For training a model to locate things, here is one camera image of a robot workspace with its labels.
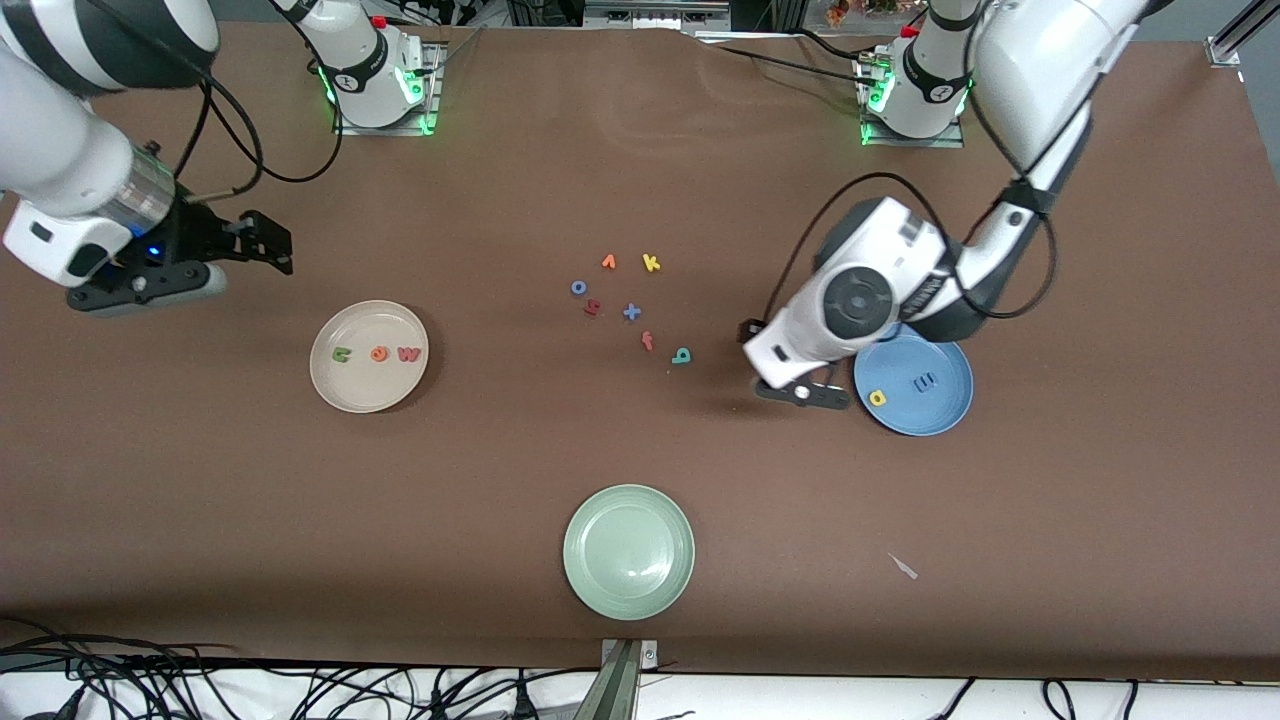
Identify blue plate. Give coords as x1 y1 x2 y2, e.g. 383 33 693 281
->
853 322 975 437

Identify beige brown plate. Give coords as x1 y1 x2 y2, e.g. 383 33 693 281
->
309 300 430 414

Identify brown table cover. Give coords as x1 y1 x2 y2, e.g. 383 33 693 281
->
0 18 1280 683

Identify pale green plate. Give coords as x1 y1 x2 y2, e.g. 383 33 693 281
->
562 484 696 621

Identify silver metal fixture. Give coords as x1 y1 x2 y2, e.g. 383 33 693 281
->
583 0 733 31

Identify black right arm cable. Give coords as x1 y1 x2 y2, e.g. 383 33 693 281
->
174 68 347 203

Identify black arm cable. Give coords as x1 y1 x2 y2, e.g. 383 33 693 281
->
174 68 347 203
738 0 1060 347

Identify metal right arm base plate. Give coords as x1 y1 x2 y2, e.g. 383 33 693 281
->
333 42 445 138

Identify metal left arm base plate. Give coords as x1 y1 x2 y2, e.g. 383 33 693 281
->
858 52 967 150

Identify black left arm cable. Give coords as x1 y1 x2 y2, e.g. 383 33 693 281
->
738 0 1060 347

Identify black table cable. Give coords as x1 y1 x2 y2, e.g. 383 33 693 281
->
712 42 879 81

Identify metal camera mount beam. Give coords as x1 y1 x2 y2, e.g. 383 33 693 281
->
574 638 661 720

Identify black cable tangle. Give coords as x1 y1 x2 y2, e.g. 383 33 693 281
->
0 616 601 720

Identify aluminium table frame corner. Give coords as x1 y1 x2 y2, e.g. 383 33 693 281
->
1205 0 1280 68

